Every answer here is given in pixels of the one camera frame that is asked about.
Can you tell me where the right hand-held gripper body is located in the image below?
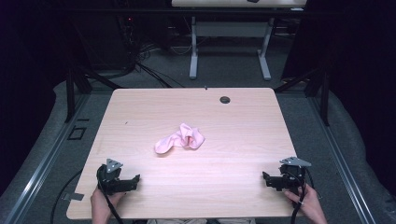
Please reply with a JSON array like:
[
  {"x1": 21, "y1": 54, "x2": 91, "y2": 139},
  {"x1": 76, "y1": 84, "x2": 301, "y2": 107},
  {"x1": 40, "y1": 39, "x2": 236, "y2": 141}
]
[{"x1": 271, "y1": 156, "x2": 312, "y2": 192}]

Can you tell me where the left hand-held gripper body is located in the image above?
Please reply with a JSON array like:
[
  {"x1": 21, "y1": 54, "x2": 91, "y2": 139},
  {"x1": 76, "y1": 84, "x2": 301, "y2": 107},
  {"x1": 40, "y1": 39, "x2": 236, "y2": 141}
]
[{"x1": 96, "y1": 158, "x2": 138, "y2": 196}]

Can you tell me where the pink cloth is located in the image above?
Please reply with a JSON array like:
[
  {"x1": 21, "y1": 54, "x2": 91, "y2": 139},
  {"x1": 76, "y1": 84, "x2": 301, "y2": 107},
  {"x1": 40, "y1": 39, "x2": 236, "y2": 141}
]
[{"x1": 154, "y1": 122, "x2": 206, "y2": 155}]

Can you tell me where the person's left hand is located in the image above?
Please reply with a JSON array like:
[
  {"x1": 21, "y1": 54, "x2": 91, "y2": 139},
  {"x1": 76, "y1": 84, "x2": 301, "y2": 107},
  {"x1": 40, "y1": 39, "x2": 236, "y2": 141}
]
[{"x1": 90, "y1": 187, "x2": 126, "y2": 218}]

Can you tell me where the person's right hand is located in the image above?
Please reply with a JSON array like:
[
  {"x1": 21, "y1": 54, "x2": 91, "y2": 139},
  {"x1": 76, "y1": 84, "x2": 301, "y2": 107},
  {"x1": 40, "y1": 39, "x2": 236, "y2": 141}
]
[{"x1": 283, "y1": 184, "x2": 326, "y2": 222}]

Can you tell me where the grey tape strip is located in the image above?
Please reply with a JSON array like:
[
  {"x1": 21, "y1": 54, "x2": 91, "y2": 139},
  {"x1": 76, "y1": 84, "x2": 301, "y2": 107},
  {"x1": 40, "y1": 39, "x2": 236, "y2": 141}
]
[{"x1": 61, "y1": 192, "x2": 85, "y2": 202}]

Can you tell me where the dark equipment rack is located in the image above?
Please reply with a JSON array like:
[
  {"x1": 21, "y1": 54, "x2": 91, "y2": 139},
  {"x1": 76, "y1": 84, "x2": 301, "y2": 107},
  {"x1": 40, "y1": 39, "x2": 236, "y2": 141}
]
[{"x1": 116, "y1": 0, "x2": 139, "y2": 74}]

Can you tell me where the white desk with metal legs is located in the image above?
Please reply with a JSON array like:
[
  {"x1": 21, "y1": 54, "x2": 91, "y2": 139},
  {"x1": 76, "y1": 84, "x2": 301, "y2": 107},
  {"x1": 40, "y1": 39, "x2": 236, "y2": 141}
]
[{"x1": 171, "y1": 0, "x2": 308, "y2": 81}]

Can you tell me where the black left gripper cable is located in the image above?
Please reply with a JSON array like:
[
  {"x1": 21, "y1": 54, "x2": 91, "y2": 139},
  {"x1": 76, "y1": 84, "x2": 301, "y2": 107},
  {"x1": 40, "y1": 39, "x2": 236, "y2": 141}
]
[{"x1": 97, "y1": 181, "x2": 125, "y2": 224}]

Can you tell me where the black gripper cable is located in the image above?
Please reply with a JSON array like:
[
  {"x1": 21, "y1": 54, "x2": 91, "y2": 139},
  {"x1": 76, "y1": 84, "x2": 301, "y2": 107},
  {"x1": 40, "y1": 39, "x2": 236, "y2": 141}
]
[
  {"x1": 97, "y1": 181, "x2": 125, "y2": 224},
  {"x1": 290, "y1": 167, "x2": 316, "y2": 224}
]

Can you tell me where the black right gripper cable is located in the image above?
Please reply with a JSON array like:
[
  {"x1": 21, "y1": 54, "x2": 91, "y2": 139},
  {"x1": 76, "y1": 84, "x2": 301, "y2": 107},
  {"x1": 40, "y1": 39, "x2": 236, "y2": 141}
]
[{"x1": 290, "y1": 167, "x2": 316, "y2": 224}]

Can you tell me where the black floor cable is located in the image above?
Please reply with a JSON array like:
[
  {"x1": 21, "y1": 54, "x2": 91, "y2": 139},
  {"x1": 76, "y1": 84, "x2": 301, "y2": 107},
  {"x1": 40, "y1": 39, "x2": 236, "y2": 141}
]
[{"x1": 49, "y1": 168, "x2": 84, "y2": 224}]

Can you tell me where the aluminium floor rail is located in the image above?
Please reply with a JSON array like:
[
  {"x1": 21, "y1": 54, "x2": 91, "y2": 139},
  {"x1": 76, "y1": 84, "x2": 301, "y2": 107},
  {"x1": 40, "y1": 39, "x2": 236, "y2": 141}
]
[
  {"x1": 2, "y1": 92, "x2": 92, "y2": 224},
  {"x1": 307, "y1": 95, "x2": 378, "y2": 224}
]

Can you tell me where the black metal frame stand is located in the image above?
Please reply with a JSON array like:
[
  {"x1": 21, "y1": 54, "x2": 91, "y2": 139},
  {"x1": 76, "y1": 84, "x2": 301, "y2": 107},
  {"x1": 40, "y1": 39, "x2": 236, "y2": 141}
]
[
  {"x1": 274, "y1": 66, "x2": 332, "y2": 127},
  {"x1": 64, "y1": 65, "x2": 123, "y2": 124}
]

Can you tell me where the bundle of dark cables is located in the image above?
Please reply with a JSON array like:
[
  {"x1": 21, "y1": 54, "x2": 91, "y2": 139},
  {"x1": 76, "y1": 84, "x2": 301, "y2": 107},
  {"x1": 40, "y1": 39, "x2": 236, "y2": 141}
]
[{"x1": 134, "y1": 41, "x2": 188, "y2": 90}]

